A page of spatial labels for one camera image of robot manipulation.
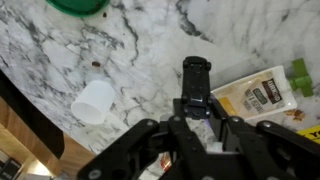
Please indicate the green round lid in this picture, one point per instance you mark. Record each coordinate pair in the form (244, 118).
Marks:
(78, 6)

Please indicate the clear plastic cup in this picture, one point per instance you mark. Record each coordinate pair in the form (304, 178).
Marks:
(93, 103)

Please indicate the brown crumb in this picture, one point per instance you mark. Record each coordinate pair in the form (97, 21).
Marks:
(96, 63)

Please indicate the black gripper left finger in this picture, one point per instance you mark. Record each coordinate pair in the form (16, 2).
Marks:
(140, 153)

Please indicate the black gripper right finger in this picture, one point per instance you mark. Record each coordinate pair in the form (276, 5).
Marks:
(266, 150)

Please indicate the small black toy car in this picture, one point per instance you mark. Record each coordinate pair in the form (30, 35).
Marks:
(196, 86)

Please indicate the yellow flat box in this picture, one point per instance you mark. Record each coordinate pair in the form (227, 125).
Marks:
(310, 133)

